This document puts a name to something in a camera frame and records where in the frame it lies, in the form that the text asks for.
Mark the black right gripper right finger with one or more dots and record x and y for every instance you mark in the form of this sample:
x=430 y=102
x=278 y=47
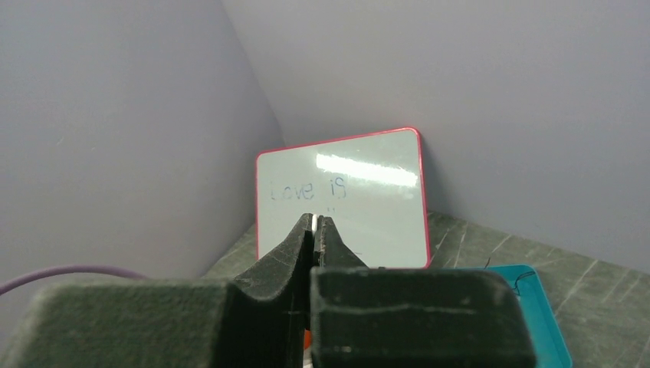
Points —
x=382 y=317

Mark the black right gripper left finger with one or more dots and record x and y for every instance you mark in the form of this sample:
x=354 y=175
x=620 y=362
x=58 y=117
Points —
x=255 y=319

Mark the pink framed whiteboard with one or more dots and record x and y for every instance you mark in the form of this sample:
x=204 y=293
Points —
x=371 y=185

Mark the teal square tray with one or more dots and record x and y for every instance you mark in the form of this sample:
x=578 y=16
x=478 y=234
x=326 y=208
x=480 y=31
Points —
x=548 y=341

